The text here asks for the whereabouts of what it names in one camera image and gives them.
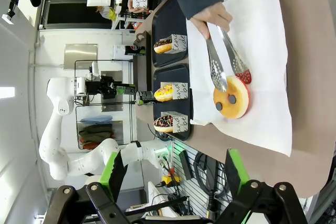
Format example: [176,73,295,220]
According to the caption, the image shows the chocolate glazed donut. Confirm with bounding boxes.
[153,38,174,55]

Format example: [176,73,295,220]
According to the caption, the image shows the chocolate sprinkled donut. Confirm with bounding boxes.
[153,114,174,133]

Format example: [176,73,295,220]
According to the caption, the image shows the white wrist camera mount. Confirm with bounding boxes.
[74,76,87,97]

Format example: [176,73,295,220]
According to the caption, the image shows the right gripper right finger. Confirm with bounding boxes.
[217,149,308,224]

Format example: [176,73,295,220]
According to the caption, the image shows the person's left hand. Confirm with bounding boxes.
[189,1,234,40]

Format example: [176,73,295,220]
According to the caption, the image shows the black wire rack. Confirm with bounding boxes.
[74,59,134,153]

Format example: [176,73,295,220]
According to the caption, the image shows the white paper sheet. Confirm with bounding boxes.
[185,0,293,157]

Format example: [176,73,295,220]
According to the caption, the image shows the perforated metal tongs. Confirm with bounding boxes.
[205,22,252,92]

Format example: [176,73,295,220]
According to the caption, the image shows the blue folded cloth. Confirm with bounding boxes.
[80,115,113,124]

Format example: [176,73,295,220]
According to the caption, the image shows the black coiled cable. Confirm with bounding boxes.
[193,152,229,198]

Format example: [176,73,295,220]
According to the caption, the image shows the brown plastic tray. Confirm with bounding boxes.
[132,31,153,94]

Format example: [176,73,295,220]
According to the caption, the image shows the person's right hand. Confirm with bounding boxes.
[127,0,149,14]

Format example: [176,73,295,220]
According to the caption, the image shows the black plastic tray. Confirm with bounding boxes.
[150,0,188,69]
[151,63,194,142]

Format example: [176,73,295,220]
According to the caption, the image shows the red glazed donut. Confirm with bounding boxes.
[213,69,253,120]

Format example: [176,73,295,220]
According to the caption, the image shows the yellow emergency stop box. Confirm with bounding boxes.
[161,173,182,188]

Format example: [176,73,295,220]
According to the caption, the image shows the black power adapter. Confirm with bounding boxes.
[179,150,194,180]

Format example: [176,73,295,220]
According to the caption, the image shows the green folded clothes stack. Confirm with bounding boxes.
[78,123,116,143]

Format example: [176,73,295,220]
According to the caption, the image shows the yellow sprinkled donut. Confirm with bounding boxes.
[154,84,174,103]

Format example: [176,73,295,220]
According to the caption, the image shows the black Pepsi can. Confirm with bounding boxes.
[134,90,156,105]
[124,45,146,57]

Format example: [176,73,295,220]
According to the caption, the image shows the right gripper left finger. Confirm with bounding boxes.
[44,150,148,224]

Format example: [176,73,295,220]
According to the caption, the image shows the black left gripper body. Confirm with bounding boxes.
[85,75,118,101]

